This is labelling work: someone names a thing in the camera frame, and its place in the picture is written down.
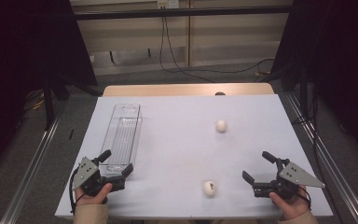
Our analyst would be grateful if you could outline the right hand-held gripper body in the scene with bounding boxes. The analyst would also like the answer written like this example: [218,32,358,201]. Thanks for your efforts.
[251,158,326,200]

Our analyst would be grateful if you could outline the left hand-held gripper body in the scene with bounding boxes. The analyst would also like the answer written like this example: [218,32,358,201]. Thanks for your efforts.
[72,156,127,198]

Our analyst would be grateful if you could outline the clear plastic container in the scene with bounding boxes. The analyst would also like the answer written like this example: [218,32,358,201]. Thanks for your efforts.
[98,103,144,176]

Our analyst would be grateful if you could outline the white egg with dark mark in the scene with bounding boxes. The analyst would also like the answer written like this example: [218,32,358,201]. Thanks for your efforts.
[202,180,217,197]

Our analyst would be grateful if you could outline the plain white egg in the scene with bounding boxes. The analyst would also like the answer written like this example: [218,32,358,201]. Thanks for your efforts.
[215,119,227,133]

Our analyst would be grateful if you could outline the person's left hand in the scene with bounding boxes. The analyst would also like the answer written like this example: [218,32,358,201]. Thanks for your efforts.
[75,182,114,206]

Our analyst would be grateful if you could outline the person's right hand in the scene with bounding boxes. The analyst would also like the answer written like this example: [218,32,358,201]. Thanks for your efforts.
[268,185,311,221]

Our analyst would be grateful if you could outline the white table cover sheet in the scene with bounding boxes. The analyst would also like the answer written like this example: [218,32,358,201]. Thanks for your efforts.
[54,93,334,218]

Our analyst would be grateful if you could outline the black metal stand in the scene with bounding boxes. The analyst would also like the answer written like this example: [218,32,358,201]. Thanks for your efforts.
[262,62,311,124]
[41,73,103,132]

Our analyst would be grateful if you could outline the dark curtain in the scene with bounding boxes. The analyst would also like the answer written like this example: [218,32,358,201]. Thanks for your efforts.
[269,0,358,162]
[0,0,99,180]

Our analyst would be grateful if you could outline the black horizontal metal bar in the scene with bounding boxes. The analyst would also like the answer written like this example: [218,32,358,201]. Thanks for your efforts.
[73,5,293,21]

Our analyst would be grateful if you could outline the right hand-held gripper black cable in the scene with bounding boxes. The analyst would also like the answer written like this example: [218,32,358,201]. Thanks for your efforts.
[296,185,312,210]

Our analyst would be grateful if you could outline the hand-held gripper black cable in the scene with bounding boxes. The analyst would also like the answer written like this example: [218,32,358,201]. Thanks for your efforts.
[69,167,85,217]
[296,185,312,210]

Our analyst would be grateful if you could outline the left hand-held gripper black cable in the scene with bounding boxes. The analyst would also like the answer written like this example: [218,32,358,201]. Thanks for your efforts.
[69,167,85,217]

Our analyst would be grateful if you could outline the metal floor rail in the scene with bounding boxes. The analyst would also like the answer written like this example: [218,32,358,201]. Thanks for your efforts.
[0,102,68,224]
[283,92,358,224]

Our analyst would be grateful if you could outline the yellow cable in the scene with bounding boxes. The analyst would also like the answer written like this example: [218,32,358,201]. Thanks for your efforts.
[24,90,46,111]

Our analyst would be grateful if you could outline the black floor cable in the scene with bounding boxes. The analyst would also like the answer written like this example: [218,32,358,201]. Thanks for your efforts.
[158,17,217,84]
[164,17,276,75]

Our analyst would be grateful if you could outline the white wall socket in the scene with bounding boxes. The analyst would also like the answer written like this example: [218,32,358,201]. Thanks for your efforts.
[157,0,180,9]

